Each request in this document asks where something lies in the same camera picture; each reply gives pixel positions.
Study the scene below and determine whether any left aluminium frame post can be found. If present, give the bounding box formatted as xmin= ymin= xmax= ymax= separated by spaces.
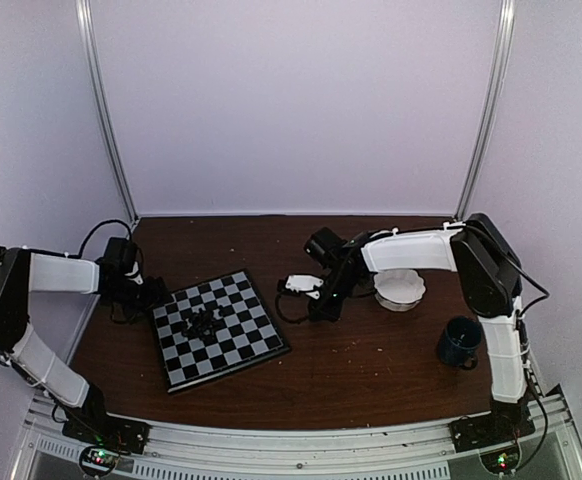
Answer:
xmin=75 ymin=0 xmax=139 ymax=223

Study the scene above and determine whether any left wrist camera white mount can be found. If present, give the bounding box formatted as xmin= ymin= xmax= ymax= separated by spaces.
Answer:
xmin=124 ymin=262 xmax=144 ymax=285

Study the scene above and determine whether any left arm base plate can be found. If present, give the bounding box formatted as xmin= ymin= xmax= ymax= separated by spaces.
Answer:
xmin=62 ymin=417 xmax=150 ymax=455

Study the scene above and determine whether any aluminium frame post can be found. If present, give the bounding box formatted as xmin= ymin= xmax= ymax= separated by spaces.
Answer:
xmin=454 ymin=0 xmax=516 ymax=220
xmin=75 ymin=0 xmax=139 ymax=223

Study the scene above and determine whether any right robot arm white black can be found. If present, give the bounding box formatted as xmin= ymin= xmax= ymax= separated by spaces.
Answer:
xmin=304 ymin=213 xmax=528 ymax=442

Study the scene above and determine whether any right aluminium frame post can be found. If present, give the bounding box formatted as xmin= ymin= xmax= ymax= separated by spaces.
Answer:
xmin=454 ymin=0 xmax=516 ymax=220

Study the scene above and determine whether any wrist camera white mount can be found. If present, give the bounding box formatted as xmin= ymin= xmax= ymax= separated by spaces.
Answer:
xmin=124 ymin=262 xmax=144 ymax=285
xmin=277 ymin=274 xmax=324 ymax=299

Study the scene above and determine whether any white scalloped bowl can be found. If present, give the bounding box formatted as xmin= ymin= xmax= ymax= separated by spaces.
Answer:
xmin=374 ymin=269 xmax=426 ymax=312

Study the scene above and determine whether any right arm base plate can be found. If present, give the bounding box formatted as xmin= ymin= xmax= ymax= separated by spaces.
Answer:
xmin=449 ymin=413 xmax=536 ymax=453

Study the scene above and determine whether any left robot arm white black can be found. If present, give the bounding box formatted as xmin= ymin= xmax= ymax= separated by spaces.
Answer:
xmin=0 ymin=237 xmax=169 ymax=444

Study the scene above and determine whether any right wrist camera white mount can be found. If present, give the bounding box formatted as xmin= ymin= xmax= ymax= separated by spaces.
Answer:
xmin=277 ymin=274 xmax=324 ymax=299

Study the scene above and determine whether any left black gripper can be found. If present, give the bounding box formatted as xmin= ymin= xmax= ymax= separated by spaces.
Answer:
xmin=105 ymin=275 xmax=173 ymax=324

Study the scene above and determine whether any pile of black chess pieces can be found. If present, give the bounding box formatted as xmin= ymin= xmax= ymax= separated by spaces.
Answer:
xmin=181 ymin=309 xmax=225 ymax=341

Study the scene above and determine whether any black grey chessboard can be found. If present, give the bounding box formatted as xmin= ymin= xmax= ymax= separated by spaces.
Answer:
xmin=152 ymin=269 xmax=291 ymax=395

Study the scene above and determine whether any dark blue mug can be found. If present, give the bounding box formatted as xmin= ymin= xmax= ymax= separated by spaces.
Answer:
xmin=436 ymin=316 xmax=482 ymax=371

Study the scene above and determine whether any aluminium front rail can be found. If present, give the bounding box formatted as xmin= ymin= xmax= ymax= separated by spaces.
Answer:
xmin=6 ymin=393 xmax=582 ymax=479

